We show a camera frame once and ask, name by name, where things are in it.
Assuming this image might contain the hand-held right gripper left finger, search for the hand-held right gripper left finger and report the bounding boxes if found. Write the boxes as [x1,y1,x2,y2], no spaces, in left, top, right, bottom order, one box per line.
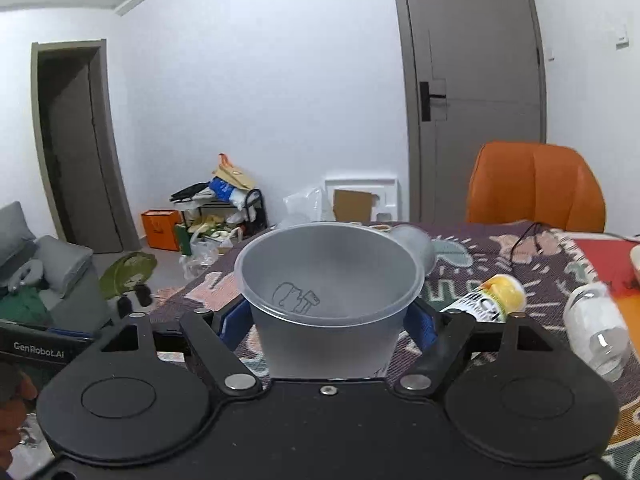
[93,299,264,396]

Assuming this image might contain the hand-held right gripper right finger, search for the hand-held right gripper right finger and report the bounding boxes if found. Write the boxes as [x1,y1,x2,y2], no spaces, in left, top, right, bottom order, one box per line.
[392,300,557,396]

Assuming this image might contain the translucent grey plastic cup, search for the translucent grey plastic cup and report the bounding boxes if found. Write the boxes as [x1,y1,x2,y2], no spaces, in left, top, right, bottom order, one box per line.
[234,223,426,380]

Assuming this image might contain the clear plastic cup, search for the clear plastic cup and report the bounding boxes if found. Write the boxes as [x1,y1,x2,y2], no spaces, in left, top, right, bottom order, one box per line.
[387,225,438,277]

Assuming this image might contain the person's left hand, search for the person's left hand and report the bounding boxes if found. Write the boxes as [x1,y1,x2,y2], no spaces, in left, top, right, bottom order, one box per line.
[0,367,40,468]

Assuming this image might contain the green cloth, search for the green cloth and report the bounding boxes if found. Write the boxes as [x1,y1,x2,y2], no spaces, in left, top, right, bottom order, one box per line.
[0,286,53,327]

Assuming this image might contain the clear plastic bag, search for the clear plastic bag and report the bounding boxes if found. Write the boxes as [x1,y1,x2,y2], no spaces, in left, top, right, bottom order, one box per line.
[277,187,335,231]
[181,240,233,281]

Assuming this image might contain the grey sofa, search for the grey sofa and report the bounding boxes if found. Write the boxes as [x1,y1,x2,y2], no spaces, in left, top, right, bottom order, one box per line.
[0,202,108,333]

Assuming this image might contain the yellow-capped labelled bottle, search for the yellow-capped labelled bottle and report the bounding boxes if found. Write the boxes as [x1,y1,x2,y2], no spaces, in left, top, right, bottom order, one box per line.
[440,274,527,324]

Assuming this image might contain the green bag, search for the green bag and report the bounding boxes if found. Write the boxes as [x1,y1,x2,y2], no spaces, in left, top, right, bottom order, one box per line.
[173,223,197,256]

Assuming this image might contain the black storage rack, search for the black storage rack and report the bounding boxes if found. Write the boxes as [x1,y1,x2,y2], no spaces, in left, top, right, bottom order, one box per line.
[169,152,268,256]

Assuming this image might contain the orange box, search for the orange box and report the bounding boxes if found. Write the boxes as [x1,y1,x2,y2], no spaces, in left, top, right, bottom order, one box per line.
[140,209,183,252]

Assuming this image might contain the patterned printed blanket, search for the patterned printed blanket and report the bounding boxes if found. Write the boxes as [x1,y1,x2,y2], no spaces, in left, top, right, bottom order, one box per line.
[149,219,640,480]

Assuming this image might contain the white foam board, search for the white foam board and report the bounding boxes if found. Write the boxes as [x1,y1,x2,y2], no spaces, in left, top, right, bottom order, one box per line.
[324,175,401,223]

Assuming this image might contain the brown cardboard piece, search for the brown cardboard piece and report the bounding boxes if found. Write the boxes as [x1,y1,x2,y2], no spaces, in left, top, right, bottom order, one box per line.
[333,189,375,222]

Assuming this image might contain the clear plastic water bottle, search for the clear plastic water bottle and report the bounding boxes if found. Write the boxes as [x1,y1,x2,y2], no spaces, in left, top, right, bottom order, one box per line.
[563,282,634,382]

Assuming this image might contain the orange chair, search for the orange chair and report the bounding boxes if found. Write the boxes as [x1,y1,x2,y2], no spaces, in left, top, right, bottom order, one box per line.
[465,141,607,234]

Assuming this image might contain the red orange mat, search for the red orange mat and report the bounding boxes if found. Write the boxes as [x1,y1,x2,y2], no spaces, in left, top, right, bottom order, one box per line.
[570,237,640,321]

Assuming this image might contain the grey door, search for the grey door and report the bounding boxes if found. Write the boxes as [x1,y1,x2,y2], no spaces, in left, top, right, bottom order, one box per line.
[389,0,547,224]

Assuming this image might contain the black cable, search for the black cable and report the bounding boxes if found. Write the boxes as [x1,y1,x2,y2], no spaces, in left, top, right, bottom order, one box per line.
[509,221,640,266]

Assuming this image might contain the black door handle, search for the black door handle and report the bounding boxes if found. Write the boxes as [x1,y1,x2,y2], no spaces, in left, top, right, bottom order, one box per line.
[420,81,447,122]

